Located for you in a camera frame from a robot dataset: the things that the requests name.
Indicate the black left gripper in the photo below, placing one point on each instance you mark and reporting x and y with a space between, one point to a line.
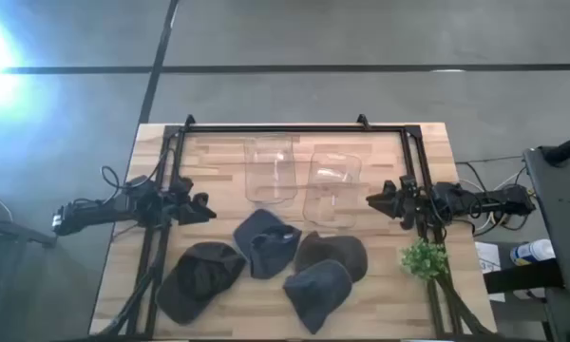
184 209

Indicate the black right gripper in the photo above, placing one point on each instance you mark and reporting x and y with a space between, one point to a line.
406 204

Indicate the dark brown cap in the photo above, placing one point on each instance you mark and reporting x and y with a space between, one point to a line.
337 249

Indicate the navy blue cap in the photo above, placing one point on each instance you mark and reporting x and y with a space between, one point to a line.
266 242

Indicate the black cap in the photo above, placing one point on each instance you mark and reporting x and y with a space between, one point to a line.
199 280

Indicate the slate grey cap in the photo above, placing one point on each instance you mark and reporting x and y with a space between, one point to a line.
318 294

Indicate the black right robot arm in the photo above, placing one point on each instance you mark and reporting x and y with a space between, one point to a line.
484 199

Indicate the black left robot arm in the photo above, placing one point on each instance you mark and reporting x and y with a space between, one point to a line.
100 216

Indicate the clear plastic bin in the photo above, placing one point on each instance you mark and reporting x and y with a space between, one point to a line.
271 166
332 190

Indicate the small green artificial plant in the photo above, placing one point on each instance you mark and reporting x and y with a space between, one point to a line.
423 259

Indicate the white paper sheet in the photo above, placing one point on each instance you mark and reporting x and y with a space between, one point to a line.
489 259

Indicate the blue and white bottle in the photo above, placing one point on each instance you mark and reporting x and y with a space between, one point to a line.
532 252

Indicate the grey cart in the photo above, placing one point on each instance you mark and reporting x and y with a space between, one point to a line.
560 214

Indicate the black pole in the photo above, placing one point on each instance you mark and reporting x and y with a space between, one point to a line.
567 149

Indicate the black aluminium frame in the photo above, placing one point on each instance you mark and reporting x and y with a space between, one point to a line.
290 128

